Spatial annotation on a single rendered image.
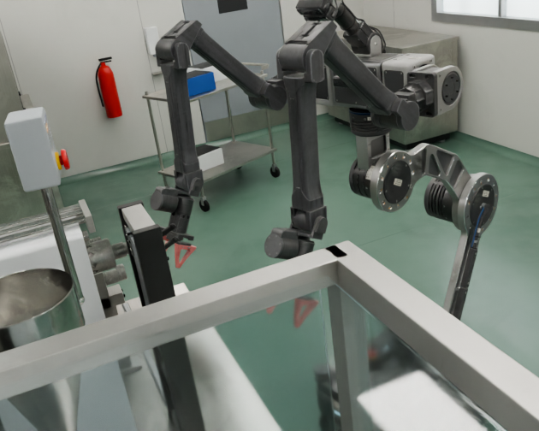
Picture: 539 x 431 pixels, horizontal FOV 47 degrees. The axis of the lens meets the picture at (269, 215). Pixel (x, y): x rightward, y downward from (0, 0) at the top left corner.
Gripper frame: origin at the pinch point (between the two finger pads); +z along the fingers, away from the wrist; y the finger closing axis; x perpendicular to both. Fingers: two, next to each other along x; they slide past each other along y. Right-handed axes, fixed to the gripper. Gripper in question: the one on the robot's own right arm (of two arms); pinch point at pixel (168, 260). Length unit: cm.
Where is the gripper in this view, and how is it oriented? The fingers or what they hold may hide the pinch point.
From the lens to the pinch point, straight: 189.3
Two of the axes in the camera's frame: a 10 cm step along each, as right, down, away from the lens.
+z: -2.5, 9.7, 0.7
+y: 6.7, 2.3, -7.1
